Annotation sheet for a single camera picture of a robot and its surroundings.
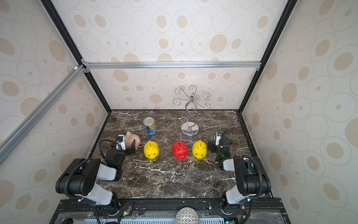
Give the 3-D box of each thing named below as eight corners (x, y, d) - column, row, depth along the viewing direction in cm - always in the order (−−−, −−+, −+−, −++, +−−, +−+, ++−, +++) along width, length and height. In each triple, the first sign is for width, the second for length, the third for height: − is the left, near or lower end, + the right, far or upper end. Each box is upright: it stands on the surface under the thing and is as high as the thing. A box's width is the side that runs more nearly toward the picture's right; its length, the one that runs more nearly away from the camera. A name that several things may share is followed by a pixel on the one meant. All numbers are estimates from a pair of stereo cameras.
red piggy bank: (170, 156, 95) (169, 148, 87) (178, 146, 100) (177, 138, 92) (181, 163, 92) (181, 155, 84) (188, 153, 97) (189, 145, 89)
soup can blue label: (145, 135, 106) (142, 126, 98) (147, 126, 112) (144, 116, 103) (156, 135, 106) (154, 126, 98) (157, 126, 112) (155, 116, 103)
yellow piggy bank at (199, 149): (192, 161, 93) (193, 154, 85) (192, 147, 99) (192, 140, 92) (205, 161, 93) (207, 154, 85) (204, 147, 99) (206, 140, 92)
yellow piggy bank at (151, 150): (144, 161, 93) (141, 154, 85) (147, 147, 99) (144, 140, 92) (158, 161, 93) (156, 154, 85) (160, 147, 99) (158, 140, 92)
